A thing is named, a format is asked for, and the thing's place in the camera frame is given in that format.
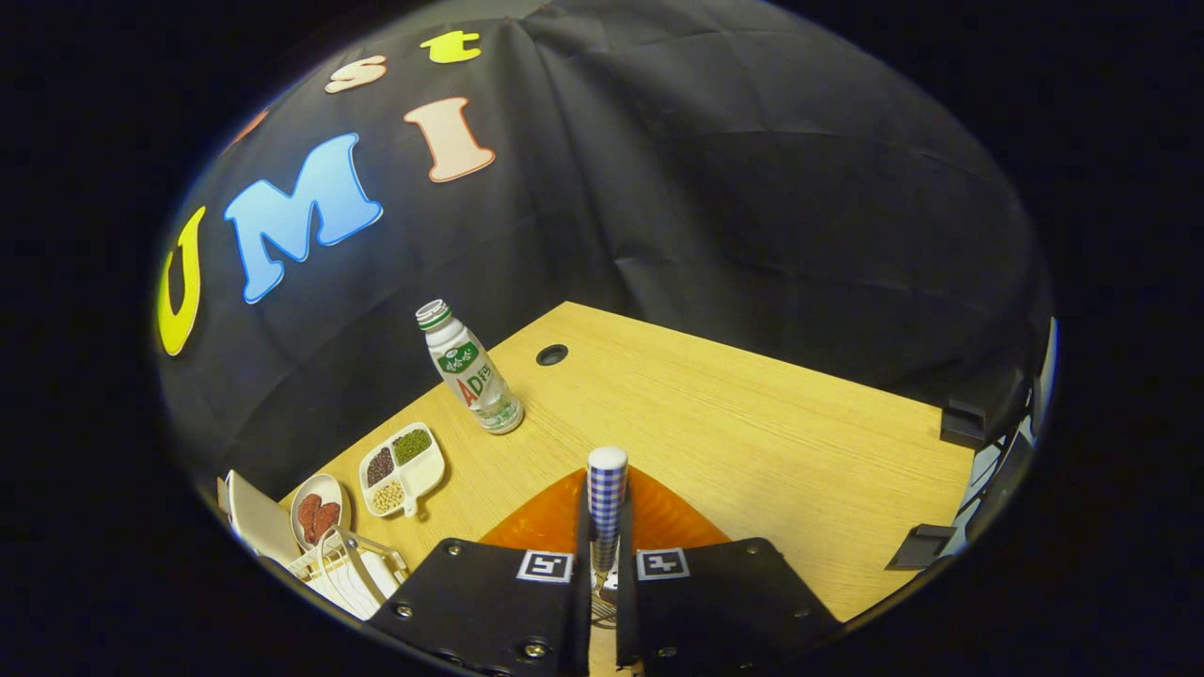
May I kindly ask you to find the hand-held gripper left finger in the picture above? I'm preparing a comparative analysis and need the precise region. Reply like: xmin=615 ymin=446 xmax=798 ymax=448
xmin=365 ymin=468 xmax=593 ymax=677

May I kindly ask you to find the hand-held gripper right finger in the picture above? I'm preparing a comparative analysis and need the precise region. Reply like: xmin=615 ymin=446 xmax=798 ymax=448
xmin=616 ymin=465 xmax=844 ymax=674

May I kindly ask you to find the white cutlery basket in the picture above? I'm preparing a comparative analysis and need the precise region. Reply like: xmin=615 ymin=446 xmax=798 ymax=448
xmin=320 ymin=527 xmax=412 ymax=607

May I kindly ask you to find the white wire dish rack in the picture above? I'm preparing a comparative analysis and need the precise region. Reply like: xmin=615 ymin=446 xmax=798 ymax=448
xmin=282 ymin=538 xmax=401 ymax=622

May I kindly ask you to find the blue checkered handle spoon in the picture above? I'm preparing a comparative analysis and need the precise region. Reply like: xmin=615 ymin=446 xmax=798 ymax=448
xmin=585 ymin=446 xmax=629 ymax=622

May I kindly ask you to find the white divided bean dish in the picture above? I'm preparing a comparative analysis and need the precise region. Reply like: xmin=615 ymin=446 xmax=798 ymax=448
xmin=358 ymin=422 xmax=447 ymax=520

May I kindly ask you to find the small round white dish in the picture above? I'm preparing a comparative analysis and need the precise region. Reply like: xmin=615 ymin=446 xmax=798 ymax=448
xmin=290 ymin=473 xmax=353 ymax=552

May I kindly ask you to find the black table clamp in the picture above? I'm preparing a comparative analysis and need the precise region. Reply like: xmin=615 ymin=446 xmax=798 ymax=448
xmin=885 ymin=524 xmax=960 ymax=572
xmin=939 ymin=397 xmax=990 ymax=450

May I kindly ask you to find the white drink bottle green label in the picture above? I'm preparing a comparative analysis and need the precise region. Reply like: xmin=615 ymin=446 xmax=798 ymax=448
xmin=415 ymin=299 xmax=526 ymax=435

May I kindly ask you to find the black backdrop cloth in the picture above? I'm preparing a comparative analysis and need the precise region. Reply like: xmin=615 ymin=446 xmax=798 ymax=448
xmin=155 ymin=0 xmax=1054 ymax=499

